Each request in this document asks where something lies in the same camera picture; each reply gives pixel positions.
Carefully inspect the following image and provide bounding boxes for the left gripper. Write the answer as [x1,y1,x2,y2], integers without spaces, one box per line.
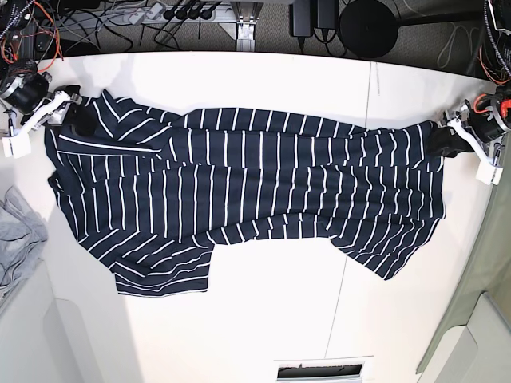
[426,89,510,160]

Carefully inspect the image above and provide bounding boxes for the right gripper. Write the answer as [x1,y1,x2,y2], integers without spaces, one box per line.
[1,73,97,136]

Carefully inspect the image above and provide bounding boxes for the navy white striped t-shirt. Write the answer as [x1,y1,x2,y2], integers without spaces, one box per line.
[45,91,446,297]

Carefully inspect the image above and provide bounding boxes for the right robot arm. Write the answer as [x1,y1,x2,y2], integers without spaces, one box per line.
[1,1,100,139]

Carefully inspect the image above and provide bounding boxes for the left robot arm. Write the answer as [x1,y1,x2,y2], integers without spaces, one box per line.
[426,1,510,164]

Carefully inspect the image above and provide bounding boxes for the grey cloth pile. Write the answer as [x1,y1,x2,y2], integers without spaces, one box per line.
[1,186,48,304]

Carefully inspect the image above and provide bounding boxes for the white power strip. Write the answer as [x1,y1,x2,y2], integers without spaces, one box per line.
[105,1,223,26]

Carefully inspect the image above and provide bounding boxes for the round black base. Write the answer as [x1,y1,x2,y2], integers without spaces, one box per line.
[339,0,398,59]

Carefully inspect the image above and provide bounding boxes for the black power bricks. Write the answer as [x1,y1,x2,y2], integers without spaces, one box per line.
[289,0,339,54]

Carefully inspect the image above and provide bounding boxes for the green grey bin edge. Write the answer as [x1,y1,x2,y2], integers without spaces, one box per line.
[414,175,511,376]

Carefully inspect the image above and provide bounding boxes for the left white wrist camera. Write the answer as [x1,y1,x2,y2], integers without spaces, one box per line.
[476,162,504,185]

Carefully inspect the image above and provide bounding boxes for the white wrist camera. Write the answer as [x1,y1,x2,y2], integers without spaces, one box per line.
[2,134,31,159]
[476,162,504,185]

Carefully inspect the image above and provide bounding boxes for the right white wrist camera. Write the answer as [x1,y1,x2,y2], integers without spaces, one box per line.
[2,134,31,159]

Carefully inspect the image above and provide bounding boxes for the aluminium frame post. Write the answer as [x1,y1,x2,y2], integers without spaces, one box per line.
[215,1,265,52]

